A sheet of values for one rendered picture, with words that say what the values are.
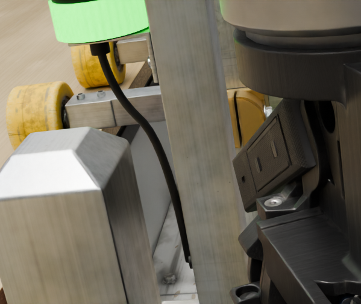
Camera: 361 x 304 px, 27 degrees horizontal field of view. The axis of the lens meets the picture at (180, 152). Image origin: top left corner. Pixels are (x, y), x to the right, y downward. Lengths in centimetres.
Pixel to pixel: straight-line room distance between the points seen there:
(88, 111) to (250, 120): 18
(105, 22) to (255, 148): 17
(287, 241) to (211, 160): 23
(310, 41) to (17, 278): 10
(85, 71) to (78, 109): 24
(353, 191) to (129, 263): 6
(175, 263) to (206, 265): 64
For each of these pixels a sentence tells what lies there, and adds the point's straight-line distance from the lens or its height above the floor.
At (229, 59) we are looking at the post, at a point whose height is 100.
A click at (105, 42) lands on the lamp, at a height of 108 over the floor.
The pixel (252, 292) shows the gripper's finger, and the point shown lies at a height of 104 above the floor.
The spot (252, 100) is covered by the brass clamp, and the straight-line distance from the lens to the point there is 68.
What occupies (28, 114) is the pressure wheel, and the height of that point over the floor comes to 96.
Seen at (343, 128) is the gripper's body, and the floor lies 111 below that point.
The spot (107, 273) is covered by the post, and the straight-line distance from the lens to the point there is 21.
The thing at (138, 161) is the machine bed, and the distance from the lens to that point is 113.
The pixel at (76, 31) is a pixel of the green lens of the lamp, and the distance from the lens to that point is 44.
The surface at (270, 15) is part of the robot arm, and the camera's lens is 19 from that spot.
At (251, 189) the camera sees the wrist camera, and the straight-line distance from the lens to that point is 30.
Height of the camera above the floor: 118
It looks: 21 degrees down
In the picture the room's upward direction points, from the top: 10 degrees counter-clockwise
